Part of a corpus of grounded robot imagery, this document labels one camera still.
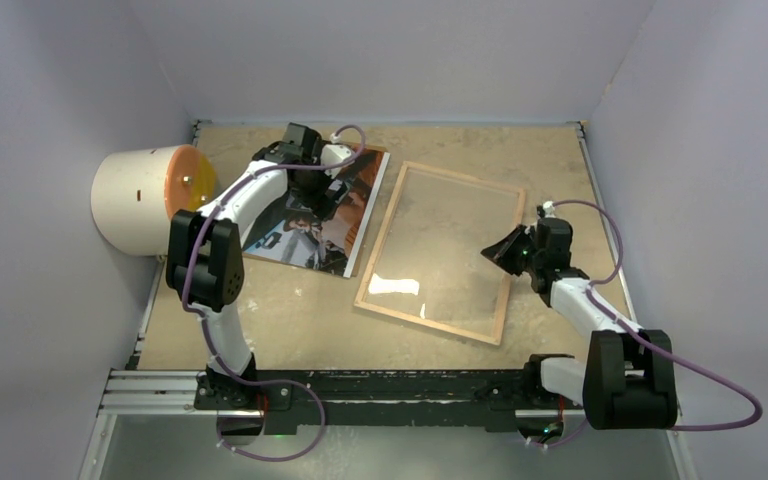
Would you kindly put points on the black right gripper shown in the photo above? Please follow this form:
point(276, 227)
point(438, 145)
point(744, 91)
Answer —
point(500, 252)

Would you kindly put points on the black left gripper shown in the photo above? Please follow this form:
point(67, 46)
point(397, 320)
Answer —
point(319, 204)

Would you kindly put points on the printed photo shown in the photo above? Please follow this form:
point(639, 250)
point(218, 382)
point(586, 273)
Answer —
point(290, 234)

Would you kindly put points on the wooden picture frame with glass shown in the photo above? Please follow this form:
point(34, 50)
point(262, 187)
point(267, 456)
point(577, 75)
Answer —
point(426, 266)

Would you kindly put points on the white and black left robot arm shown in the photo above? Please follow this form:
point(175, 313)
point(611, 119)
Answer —
point(205, 253)

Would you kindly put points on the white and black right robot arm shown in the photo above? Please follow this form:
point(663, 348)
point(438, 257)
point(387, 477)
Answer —
point(621, 384)

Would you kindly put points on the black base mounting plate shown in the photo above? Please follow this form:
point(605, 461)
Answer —
point(495, 400)

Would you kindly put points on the white cylinder with orange lid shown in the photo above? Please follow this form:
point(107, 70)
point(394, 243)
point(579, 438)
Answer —
point(135, 194)

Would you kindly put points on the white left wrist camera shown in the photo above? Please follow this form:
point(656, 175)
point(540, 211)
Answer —
point(334, 157)

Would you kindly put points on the aluminium extrusion rail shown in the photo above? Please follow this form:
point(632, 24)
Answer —
point(156, 392)

